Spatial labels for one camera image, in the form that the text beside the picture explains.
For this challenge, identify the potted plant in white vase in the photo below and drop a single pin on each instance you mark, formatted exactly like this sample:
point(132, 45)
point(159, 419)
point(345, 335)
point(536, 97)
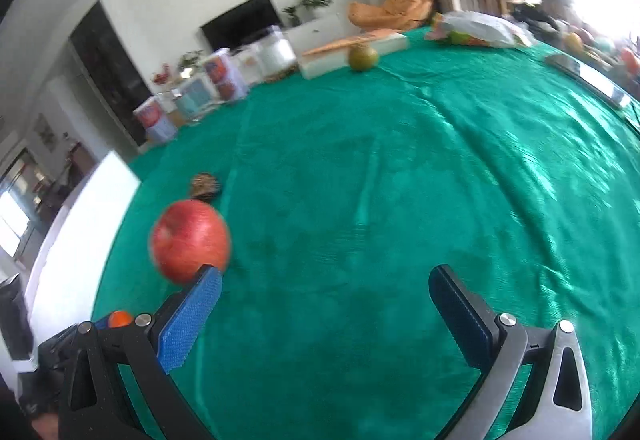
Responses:
point(190, 60)

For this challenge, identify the tall green houseplant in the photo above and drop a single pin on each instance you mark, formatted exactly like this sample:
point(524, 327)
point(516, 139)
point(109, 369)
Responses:
point(312, 0)

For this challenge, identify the white plastic bag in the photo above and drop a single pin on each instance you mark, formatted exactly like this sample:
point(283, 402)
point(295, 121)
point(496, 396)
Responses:
point(480, 28)

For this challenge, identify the small orange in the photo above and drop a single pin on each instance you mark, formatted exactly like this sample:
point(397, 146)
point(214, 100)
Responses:
point(120, 318)

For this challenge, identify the red apple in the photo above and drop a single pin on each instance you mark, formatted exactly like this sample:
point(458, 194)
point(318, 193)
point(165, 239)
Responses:
point(190, 240)

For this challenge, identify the red flower bunch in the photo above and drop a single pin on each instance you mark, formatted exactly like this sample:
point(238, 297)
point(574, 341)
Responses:
point(161, 75)

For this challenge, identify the orange cardboard sheet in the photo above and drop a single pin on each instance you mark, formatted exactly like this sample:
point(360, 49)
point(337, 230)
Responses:
point(350, 42)

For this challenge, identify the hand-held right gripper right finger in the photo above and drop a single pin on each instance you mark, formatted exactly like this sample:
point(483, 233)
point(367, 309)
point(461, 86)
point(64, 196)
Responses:
point(457, 315)

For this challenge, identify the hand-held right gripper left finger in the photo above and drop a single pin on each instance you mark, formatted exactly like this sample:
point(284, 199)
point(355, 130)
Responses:
point(192, 320)

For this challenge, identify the wall picture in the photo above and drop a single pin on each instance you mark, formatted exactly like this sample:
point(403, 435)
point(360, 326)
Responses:
point(45, 133)

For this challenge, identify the wooden dining table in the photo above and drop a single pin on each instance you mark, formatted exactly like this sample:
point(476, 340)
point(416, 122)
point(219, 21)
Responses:
point(65, 170)

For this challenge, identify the black glass cabinet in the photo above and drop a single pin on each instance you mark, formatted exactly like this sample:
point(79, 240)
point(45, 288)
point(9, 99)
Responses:
point(105, 65)

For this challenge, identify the orange bean bag chair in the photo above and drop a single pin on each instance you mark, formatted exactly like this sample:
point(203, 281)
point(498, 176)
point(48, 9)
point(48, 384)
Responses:
point(395, 3)

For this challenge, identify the translucent plastic box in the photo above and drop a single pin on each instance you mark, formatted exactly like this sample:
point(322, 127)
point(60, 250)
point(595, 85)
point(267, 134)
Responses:
point(270, 53)

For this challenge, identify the white low cabinet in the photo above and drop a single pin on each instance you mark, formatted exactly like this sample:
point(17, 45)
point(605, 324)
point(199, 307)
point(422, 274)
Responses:
point(315, 33)

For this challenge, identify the green tablecloth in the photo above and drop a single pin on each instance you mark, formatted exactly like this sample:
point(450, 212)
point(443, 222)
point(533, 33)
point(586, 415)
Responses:
point(400, 220)

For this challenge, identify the yellow round fruit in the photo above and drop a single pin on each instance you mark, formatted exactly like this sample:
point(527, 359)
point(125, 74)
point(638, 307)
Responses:
point(574, 42)

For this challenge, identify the green pear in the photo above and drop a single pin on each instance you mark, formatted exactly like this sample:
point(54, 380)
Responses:
point(362, 56)

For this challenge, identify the glass balcony door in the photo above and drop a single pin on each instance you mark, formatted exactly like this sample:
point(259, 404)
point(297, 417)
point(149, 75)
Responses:
point(12, 215)

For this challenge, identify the white foam box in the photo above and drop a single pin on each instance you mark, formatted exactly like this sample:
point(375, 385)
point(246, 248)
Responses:
point(330, 65)

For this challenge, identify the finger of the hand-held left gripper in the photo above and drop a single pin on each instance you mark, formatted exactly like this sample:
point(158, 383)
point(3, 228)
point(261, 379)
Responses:
point(103, 321)

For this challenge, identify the black television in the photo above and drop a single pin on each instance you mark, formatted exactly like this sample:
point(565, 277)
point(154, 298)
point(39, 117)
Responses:
point(242, 25)

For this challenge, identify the metal tray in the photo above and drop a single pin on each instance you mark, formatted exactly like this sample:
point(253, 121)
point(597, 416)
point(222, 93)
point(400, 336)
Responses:
point(590, 75)

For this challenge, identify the brown speckled nut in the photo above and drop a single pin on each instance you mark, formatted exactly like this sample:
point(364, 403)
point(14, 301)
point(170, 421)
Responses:
point(205, 186)

